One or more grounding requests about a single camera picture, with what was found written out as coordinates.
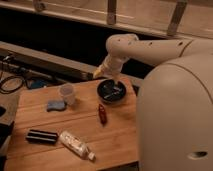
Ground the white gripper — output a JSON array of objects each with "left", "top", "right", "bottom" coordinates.
[{"left": 93, "top": 55, "right": 124, "bottom": 80}]

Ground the translucent white cup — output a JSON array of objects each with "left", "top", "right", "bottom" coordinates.
[{"left": 59, "top": 83, "right": 75, "bottom": 106}]

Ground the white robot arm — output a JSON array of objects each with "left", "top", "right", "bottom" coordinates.
[{"left": 93, "top": 34, "right": 213, "bottom": 171}]

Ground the black round bowl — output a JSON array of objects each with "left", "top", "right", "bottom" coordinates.
[{"left": 97, "top": 79, "right": 126, "bottom": 103}]

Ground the metal utensil in bowl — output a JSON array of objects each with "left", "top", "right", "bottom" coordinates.
[{"left": 104, "top": 87, "right": 122, "bottom": 99}]

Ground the blue sponge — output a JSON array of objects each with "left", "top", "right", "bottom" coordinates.
[{"left": 46, "top": 100, "right": 66, "bottom": 112}]

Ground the blue object on floor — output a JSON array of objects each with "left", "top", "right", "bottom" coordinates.
[{"left": 29, "top": 79, "right": 46, "bottom": 89}]

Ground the clear plastic bottle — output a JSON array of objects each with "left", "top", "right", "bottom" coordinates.
[{"left": 59, "top": 131, "right": 95, "bottom": 161}]

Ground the black rectangular case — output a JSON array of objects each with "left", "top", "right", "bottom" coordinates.
[{"left": 26, "top": 129, "right": 58, "bottom": 144}]

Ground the black coiled cable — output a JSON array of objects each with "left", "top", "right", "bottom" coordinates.
[{"left": 0, "top": 75, "right": 26, "bottom": 95}]

